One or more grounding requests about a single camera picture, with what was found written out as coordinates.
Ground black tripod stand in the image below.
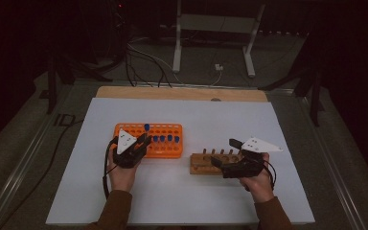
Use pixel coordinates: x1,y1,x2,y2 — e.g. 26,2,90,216
37,54,114,115
258,32,328,127

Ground metal floor rail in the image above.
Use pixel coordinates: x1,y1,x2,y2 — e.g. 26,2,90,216
0,83,78,229
298,94,367,230

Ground person's right hand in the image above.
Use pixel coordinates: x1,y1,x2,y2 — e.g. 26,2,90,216
239,152,275,204

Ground left hand-held gripper black cable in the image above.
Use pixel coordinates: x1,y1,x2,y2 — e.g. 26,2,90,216
102,136,120,200

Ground hand-held gripper black cable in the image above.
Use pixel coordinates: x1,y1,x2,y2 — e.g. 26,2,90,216
102,136,120,200
262,158,278,193

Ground dark equipment stand red light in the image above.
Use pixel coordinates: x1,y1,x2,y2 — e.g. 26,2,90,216
108,0,132,63

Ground right hand-held gripper black cable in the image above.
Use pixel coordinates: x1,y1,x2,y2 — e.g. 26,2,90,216
262,158,278,193

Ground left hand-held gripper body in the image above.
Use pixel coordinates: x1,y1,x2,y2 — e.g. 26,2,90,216
112,128,148,170

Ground white metal stand frame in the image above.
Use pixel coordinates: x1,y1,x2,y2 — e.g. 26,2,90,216
172,0,266,79

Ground orange plastic test tube rack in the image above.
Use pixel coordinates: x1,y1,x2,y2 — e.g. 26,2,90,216
109,123,184,159

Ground bundle of black floor cables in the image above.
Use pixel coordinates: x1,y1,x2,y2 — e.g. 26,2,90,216
124,41,173,89

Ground white cable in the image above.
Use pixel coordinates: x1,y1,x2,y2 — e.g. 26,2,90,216
209,69,224,87

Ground white table sheet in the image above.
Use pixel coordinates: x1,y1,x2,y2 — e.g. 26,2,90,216
45,97,316,226

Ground black floor cable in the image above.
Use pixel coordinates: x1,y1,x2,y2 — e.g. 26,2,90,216
0,119,84,230

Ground person's left hand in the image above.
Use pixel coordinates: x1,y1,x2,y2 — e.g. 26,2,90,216
106,150,138,194

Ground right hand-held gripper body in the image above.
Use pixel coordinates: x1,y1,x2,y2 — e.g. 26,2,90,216
221,137,284,179

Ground wooden test tube rack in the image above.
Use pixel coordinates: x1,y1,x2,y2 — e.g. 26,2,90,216
189,148,247,176

